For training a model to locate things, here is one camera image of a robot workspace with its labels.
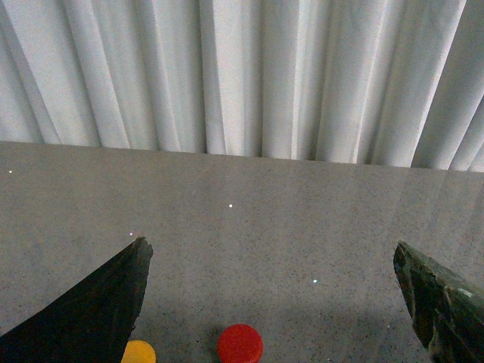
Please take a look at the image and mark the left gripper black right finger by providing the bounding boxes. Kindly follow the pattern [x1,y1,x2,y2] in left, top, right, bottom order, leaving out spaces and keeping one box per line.
[393,241,483,362]

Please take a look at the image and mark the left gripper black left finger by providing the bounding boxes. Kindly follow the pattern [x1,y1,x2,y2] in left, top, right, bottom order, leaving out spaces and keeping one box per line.
[1,237,153,362]

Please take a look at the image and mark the yellow push button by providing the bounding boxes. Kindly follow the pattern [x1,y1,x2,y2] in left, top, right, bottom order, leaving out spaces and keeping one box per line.
[121,340,157,363]

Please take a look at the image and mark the red push button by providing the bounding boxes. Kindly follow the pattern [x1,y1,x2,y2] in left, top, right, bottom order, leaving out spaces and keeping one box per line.
[216,324,264,363]

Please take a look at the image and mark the white pleated curtain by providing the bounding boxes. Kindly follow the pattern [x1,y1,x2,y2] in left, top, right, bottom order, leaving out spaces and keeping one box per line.
[1,1,483,172]

